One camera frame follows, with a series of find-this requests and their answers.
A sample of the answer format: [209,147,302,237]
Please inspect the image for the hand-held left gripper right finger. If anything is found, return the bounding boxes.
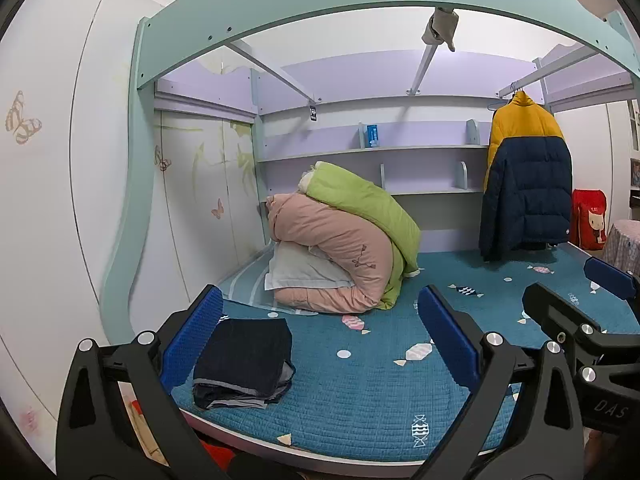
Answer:
[410,285,587,480]

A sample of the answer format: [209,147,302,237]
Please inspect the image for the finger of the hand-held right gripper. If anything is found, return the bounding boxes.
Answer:
[521,282,640,377]
[583,256,637,302]

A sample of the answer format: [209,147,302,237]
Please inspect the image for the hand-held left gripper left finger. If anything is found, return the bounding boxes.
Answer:
[54,284,236,480]

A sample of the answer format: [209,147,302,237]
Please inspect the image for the dark denim jacket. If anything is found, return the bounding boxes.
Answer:
[192,317,295,401]

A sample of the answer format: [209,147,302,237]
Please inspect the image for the navy folded garment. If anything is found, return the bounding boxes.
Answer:
[192,382,266,411]

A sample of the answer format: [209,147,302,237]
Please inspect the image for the red cartoon bag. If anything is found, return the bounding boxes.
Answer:
[570,189,608,251]

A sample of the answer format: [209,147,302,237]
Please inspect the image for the grey folded shirt orange stripe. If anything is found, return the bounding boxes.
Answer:
[206,359,297,409]

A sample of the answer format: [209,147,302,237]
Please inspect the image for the blue patterned bed sheet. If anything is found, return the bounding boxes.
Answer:
[180,247,626,466]

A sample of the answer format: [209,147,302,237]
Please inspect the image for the red object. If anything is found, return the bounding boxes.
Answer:
[199,439,237,468]

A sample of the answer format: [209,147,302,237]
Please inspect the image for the yellow and navy puffer jacket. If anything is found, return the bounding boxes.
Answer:
[478,91,573,262]

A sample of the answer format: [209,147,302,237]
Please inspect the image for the white pillow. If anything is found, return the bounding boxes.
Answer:
[264,241,357,292]

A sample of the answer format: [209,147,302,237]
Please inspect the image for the pink quilt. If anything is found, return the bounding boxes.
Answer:
[265,193,396,316]

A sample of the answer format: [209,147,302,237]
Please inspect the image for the green quilt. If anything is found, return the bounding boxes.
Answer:
[298,161,422,311]

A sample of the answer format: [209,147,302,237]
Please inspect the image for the white wardrobe plant decals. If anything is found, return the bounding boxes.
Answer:
[152,107,266,311]

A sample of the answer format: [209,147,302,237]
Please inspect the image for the white curved wardrobe butterfly decals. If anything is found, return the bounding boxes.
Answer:
[0,0,168,461]

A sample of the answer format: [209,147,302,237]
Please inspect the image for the grey hanging cloth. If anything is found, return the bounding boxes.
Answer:
[421,7,459,52]

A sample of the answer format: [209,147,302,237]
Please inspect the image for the lavender wall shelf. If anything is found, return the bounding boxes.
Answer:
[255,119,493,196]

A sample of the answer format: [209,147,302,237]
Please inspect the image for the teal bunk bed frame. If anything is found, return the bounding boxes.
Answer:
[100,0,640,346]

